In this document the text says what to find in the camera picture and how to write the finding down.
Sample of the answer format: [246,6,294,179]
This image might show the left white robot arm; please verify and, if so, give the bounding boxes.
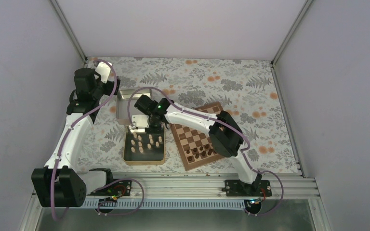
[31,62,120,207]

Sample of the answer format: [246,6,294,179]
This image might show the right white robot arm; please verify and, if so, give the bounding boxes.
[134,95,262,196]

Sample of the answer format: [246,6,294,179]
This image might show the gold tin with pieces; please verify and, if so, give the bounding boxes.
[123,126,166,166]

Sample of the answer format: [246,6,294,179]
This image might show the wooden chess board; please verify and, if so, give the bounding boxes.
[167,106,224,171]

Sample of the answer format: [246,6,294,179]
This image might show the floral table mat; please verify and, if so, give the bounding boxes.
[77,57,298,174]

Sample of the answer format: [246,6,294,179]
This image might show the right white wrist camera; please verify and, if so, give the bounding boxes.
[129,115,149,129]

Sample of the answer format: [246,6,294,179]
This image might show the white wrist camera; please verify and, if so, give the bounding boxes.
[95,62,112,83]
[129,115,149,129]

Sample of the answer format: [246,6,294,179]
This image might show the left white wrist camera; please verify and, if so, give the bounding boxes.
[95,62,112,83]

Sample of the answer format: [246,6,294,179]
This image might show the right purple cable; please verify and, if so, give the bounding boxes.
[127,87,285,218]

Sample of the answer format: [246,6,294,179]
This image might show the purple cable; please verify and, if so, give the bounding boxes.
[127,87,285,218]
[49,59,119,221]

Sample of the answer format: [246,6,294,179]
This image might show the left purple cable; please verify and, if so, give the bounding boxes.
[49,59,119,221]

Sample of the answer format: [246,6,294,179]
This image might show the aluminium front rail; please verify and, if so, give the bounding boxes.
[101,174,320,210]

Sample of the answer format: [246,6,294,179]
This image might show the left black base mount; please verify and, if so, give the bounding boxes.
[89,168,132,200]

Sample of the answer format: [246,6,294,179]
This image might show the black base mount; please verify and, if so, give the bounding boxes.
[89,168,132,200]
[221,174,272,197]

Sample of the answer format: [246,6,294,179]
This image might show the aluminium corner frame post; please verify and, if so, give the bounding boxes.
[49,0,87,63]

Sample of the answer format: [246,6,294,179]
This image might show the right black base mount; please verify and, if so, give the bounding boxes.
[221,174,272,197]

